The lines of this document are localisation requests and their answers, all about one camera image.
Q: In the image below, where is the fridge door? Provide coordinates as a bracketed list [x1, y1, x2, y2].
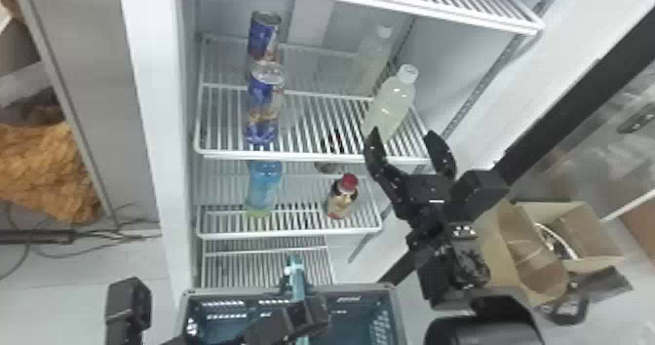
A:
[378, 9, 655, 287]

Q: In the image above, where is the blue bottle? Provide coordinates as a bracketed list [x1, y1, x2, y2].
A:
[244, 160, 284, 219]

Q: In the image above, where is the white fridge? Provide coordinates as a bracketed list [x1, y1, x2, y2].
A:
[116, 0, 655, 307]

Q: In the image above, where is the blue can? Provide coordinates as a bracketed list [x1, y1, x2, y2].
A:
[247, 10, 283, 61]
[244, 59, 287, 146]

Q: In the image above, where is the clear bottle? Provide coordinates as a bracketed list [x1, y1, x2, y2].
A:
[347, 25, 394, 97]
[360, 63, 420, 141]

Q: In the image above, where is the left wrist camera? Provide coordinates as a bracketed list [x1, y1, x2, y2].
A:
[103, 277, 153, 345]

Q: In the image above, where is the brown bottle with red cap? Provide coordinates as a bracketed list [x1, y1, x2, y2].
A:
[325, 172, 361, 220]

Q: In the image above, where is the orange cloth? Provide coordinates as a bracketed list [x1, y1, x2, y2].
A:
[0, 103, 104, 226]

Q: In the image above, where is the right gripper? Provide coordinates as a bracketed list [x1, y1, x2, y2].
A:
[363, 127, 463, 232]

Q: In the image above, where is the cardboard box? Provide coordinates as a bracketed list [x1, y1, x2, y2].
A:
[473, 198, 635, 308]

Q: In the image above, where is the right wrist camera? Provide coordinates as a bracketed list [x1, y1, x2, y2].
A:
[448, 169, 512, 223]

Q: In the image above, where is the blue basket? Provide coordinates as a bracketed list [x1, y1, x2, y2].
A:
[174, 254, 409, 345]

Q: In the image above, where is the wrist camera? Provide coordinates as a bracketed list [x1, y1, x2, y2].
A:
[103, 277, 153, 345]
[448, 169, 512, 223]

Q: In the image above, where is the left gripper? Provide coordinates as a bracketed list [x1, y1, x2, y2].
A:
[241, 294, 330, 345]

